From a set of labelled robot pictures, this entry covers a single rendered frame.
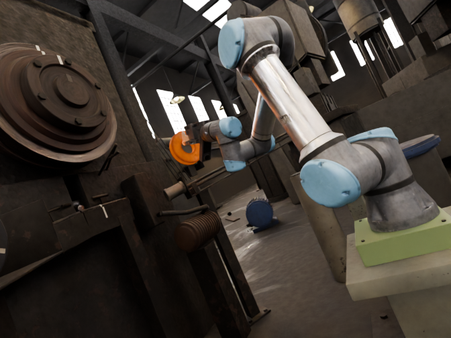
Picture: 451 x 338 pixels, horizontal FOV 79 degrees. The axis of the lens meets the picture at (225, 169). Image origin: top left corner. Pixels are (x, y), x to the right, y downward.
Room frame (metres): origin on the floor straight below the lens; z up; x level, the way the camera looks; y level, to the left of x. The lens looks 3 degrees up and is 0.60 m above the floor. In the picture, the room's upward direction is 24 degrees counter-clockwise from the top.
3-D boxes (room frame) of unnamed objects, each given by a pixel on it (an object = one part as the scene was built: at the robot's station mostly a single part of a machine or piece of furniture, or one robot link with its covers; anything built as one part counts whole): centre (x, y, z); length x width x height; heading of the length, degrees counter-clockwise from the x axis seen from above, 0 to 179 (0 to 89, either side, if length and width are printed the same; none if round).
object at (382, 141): (0.68, -0.35, 0.52); 0.13 x 0.12 x 0.14; 118
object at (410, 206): (0.68, -0.35, 0.40); 0.15 x 0.15 x 0.10
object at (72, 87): (0.93, 0.40, 1.11); 0.28 x 0.06 x 0.28; 153
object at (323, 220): (1.28, -0.32, 0.26); 0.12 x 0.12 x 0.52
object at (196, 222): (1.20, 0.21, 0.27); 0.22 x 0.13 x 0.53; 153
